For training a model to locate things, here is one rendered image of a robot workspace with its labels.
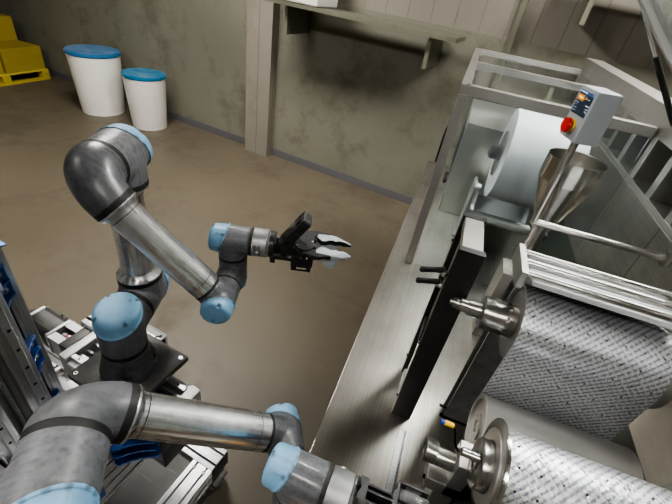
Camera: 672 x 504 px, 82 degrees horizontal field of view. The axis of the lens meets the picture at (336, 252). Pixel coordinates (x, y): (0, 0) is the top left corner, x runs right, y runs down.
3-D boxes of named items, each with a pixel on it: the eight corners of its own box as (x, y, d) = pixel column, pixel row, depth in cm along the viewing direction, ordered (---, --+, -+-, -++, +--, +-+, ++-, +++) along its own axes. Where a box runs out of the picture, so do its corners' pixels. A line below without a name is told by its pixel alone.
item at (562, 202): (465, 310, 141) (536, 164, 108) (504, 323, 138) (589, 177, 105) (463, 336, 129) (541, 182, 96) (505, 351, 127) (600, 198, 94)
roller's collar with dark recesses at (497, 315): (475, 312, 79) (487, 288, 75) (505, 322, 77) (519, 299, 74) (474, 333, 73) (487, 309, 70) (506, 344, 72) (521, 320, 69)
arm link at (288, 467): (277, 453, 73) (280, 429, 69) (331, 477, 71) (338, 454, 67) (257, 495, 67) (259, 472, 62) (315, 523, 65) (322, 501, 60)
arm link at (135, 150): (112, 322, 110) (62, 135, 78) (135, 287, 122) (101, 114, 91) (155, 327, 111) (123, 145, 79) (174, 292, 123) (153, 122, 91)
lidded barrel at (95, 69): (140, 111, 498) (131, 53, 458) (98, 121, 453) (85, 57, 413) (109, 100, 514) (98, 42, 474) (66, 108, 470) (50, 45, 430)
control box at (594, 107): (551, 131, 83) (574, 82, 77) (580, 136, 83) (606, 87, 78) (565, 142, 77) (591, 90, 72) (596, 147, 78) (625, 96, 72)
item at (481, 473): (470, 443, 64) (486, 430, 58) (482, 447, 63) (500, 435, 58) (463, 492, 59) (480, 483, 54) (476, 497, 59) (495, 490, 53)
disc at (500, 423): (473, 446, 68) (507, 398, 60) (475, 448, 68) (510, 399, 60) (468, 539, 57) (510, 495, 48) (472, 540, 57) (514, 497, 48)
